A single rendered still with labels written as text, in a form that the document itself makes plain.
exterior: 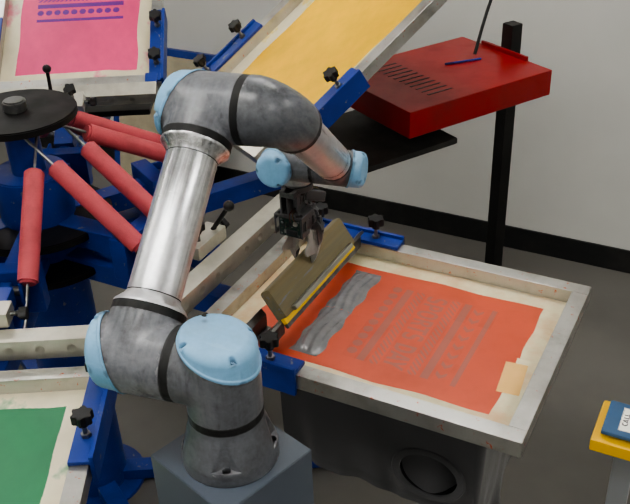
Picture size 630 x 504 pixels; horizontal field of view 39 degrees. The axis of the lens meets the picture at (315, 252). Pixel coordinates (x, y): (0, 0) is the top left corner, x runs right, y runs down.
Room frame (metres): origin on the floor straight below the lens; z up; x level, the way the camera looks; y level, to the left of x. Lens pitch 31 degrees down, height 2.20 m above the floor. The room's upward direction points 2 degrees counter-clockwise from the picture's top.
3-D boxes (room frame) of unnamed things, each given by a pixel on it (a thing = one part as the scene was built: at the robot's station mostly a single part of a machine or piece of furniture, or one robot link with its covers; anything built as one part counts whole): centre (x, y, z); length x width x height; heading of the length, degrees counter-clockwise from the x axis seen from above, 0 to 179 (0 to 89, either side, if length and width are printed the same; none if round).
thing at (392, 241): (2.05, -0.09, 0.98); 0.30 x 0.05 x 0.07; 62
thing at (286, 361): (1.56, 0.17, 0.98); 0.30 x 0.05 x 0.07; 62
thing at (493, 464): (1.55, -0.43, 0.74); 0.45 x 0.03 x 0.43; 152
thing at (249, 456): (1.04, 0.14, 1.25); 0.15 x 0.15 x 0.10
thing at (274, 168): (1.67, 0.05, 1.39); 0.11 x 0.11 x 0.08; 71
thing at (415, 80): (2.93, -0.45, 1.06); 0.61 x 0.46 x 0.12; 122
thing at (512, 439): (1.69, -0.17, 0.97); 0.79 x 0.58 x 0.04; 62
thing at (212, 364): (1.04, 0.15, 1.37); 0.13 x 0.12 x 0.14; 71
